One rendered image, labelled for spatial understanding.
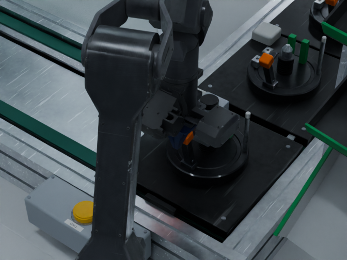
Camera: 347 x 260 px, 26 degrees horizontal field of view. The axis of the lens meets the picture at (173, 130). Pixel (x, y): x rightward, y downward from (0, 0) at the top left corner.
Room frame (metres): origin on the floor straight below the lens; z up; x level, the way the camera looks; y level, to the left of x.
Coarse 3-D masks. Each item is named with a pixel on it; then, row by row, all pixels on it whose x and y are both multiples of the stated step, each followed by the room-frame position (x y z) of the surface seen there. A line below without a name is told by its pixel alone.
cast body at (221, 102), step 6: (204, 96) 0.91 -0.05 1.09; (210, 96) 0.91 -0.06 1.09; (216, 96) 0.91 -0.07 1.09; (204, 102) 0.90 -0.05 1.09; (210, 102) 0.90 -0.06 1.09; (216, 102) 0.90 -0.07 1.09; (222, 102) 0.91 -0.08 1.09; (228, 102) 0.91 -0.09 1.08; (210, 108) 0.89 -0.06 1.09; (228, 108) 0.91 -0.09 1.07; (198, 138) 0.88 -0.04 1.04; (204, 144) 0.87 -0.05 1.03
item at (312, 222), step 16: (320, 160) 0.76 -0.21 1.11; (336, 160) 0.78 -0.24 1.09; (320, 176) 0.75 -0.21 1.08; (336, 176) 0.76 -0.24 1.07; (304, 192) 0.73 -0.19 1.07; (320, 192) 0.75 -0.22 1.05; (336, 192) 0.74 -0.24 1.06; (304, 208) 0.73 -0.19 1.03; (320, 208) 0.73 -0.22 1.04; (336, 208) 0.72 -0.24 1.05; (288, 224) 0.71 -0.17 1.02; (304, 224) 0.72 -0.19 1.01; (320, 224) 0.71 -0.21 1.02; (336, 224) 0.70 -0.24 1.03; (304, 240) 0.70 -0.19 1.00; (320, 240) 0.69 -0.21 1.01; (336, 240) 0.68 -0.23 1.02; (320, 256) 0.67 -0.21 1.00; (336, 256) 0.66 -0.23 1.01
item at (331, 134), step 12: (336, 96) 0.76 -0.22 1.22; (324, 108) 0.75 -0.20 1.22; (336, 108) 0.75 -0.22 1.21; (312, 120) 0.73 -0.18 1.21; (324, 120) 0.74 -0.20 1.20; (336, 120) 0.74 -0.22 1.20; (312, 132) 0.72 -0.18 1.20; (324, 132) 0.72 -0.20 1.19; (336, 132) 0.72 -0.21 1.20; (336, 144) 0.69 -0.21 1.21
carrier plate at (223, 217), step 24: (240, 120) 0.99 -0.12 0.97; (144, 144) 0.93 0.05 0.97; (264, 144) 0.93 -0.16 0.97; (288, 144) 0.93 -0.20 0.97; (144, 168) 0.87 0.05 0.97; (168, 168) 0.87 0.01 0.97; (264, 168) 0.87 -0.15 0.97; (144, 192) 0.83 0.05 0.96; (168, 192) 0.82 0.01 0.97; (192, 192) 0.82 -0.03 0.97; (216, 192) 0.82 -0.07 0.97; (240, 192) 0.82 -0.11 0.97; (264, 192) 0.83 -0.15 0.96; (192, 216) 0.78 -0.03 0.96; (216, 216) 0.77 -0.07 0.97; (240, 216) 0.77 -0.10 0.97
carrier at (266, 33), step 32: (256, 32) 1.24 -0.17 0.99; (224, 64) 1.15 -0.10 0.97; (256, 64) 1.12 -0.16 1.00; (288, 64) 1.10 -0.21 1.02; (320, 64) 1.10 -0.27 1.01; (224, 96) 1.06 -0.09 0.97; (256, 96) 1.06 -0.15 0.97; (288, 96) 1.04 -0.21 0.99; (320, 96) 1.06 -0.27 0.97; (288, 128) 0.97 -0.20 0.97
